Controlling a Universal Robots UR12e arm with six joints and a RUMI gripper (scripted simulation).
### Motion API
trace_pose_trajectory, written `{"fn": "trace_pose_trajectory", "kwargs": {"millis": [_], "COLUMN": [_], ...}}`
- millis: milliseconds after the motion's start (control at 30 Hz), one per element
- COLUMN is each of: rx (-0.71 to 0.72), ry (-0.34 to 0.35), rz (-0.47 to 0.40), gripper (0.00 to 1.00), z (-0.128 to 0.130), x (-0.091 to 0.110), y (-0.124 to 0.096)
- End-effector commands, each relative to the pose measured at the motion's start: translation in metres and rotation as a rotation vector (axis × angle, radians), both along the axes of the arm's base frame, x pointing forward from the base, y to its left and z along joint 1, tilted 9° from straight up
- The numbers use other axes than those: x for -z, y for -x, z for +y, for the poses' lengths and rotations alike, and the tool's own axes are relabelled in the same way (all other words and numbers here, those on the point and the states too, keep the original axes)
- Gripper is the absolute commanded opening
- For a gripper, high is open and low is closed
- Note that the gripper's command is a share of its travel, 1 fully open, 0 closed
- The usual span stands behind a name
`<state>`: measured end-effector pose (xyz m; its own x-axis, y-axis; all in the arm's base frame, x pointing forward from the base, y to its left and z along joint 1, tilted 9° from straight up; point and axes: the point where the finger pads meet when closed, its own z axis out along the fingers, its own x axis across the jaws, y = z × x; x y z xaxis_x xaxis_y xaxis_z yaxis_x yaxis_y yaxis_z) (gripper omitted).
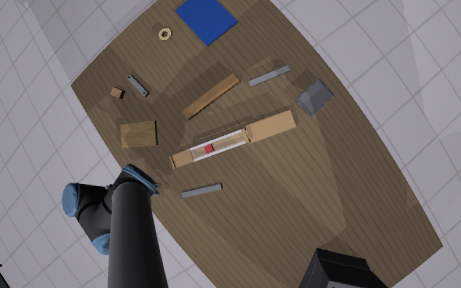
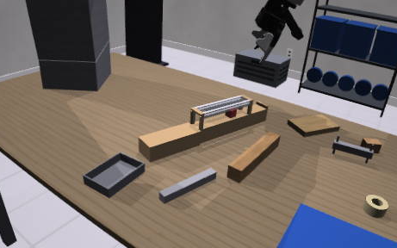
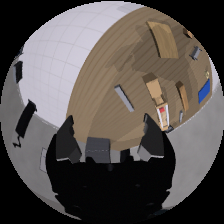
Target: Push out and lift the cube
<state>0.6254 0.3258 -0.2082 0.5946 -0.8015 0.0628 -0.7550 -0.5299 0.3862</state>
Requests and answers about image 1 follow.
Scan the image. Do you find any blue flat rectangular sheet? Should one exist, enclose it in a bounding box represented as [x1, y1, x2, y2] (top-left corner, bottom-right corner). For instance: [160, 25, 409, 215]
[175, 0, 238, 47]

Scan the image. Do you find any flat tan wooden board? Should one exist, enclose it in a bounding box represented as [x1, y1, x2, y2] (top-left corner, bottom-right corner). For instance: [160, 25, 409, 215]
[120, 121, 158, 148]

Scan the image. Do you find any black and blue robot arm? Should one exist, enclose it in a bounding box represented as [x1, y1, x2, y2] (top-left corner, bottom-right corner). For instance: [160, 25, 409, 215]
[62, 164, 169, 288]

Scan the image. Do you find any beige roll of masking tape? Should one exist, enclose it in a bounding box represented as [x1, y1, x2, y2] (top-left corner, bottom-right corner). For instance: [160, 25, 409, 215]
[159, 28, 173, 41]

